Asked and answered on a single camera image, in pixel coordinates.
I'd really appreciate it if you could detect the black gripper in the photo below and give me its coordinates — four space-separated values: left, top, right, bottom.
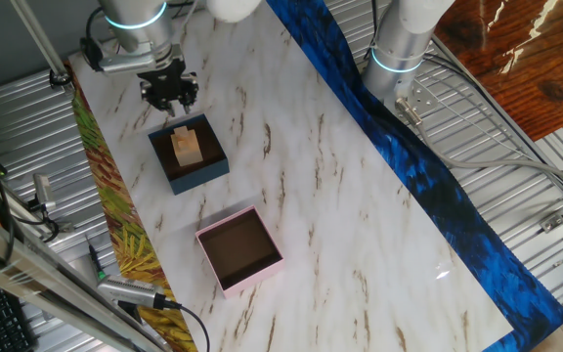
137 58 199 117

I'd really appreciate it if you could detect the dark blue open box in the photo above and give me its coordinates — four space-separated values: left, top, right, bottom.
148 113 231 196

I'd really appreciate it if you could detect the pink open box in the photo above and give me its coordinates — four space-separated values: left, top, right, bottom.
195 204 285 299

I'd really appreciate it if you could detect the large wooden block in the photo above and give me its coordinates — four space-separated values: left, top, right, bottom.
170 130 204 167

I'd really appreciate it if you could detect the yellow green painted cloth strip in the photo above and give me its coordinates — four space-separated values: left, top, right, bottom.
65 61 199 352

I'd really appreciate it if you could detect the grey metal pole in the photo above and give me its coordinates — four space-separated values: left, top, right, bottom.
10 0 72 89

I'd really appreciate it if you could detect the metal clamp tool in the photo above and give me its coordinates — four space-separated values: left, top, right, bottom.
32 173 57 212

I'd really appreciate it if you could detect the green black screwdriver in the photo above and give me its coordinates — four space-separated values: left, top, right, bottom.
88 242 108 283

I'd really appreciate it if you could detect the white marble pattern board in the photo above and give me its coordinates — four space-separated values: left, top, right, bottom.
68 0 515 352

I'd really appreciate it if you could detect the blue painted cloth strip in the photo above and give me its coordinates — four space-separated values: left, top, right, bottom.
266 0 563 352

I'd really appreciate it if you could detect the brown wooden table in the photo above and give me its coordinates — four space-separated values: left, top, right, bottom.
432 0 563 143

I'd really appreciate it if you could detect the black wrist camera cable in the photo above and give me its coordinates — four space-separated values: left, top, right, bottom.
79 4 106 73

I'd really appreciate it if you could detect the black small camera cable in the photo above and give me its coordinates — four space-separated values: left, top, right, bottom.
15 199 62 244

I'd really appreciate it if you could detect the silver ribbed camera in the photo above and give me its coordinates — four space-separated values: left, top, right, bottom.
96 274 165 310

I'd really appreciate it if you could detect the black ribbed camera cable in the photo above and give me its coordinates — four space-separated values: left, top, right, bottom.
153 294 212 352

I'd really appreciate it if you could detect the aluminium frame beam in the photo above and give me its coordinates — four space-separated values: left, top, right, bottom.
0 202 170 352

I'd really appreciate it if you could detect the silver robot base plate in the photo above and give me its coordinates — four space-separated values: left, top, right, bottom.
383 77 442 116

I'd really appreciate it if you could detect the black base cable bundle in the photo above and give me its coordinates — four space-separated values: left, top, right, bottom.
422 52 563 199

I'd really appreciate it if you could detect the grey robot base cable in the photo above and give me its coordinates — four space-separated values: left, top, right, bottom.
393 97 563 197

